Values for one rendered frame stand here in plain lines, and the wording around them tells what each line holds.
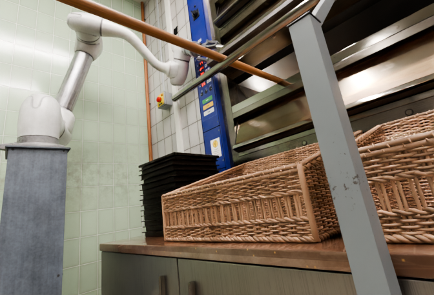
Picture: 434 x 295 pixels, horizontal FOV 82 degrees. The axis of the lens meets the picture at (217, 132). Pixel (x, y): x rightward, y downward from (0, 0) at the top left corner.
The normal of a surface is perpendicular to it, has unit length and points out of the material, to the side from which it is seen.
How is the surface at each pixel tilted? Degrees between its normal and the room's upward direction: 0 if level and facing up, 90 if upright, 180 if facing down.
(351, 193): 90
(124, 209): 90
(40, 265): 90
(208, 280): 90
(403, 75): 70
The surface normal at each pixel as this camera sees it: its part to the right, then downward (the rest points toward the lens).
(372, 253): -0.73, -0.10
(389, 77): -0.73, -0.42
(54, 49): 0.67, -0.29
